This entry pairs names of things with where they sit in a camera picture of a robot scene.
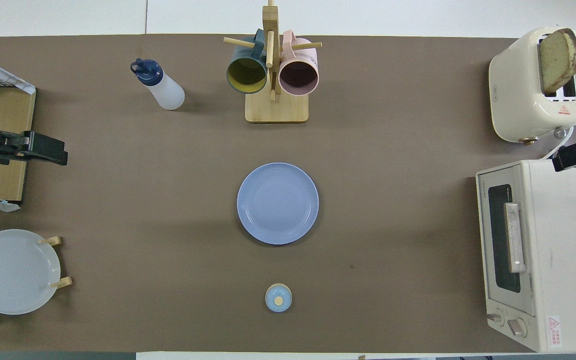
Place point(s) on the toasted bread slice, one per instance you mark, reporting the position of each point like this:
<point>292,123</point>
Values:
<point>558,60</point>

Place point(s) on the pale grey plate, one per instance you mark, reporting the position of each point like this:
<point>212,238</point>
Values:
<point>13,272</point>

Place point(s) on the pink mug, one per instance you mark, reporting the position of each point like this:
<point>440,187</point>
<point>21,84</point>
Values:
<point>298,77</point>

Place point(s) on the white toaster oven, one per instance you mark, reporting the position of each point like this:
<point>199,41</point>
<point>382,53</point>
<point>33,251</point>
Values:
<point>568,250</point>

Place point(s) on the brown table mat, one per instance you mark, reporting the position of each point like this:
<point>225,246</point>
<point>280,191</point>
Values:
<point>168,200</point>

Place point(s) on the cream two-slot toaster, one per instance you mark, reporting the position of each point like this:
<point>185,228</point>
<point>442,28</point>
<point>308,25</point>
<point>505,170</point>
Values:
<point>513,90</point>

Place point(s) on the teal mug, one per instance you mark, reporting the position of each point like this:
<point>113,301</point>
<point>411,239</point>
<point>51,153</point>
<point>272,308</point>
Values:
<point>246,75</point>

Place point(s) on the small blue round lid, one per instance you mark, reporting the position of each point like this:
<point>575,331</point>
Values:
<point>278,298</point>

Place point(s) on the wooden mug tree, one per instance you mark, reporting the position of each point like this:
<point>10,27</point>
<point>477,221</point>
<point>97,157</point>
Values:
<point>278,110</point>

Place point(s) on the clear squeeze bottle blue cap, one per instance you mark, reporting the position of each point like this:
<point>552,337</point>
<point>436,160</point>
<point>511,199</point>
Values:
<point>168,92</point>

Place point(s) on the blue round plate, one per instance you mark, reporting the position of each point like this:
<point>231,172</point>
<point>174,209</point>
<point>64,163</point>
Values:
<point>278,203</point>

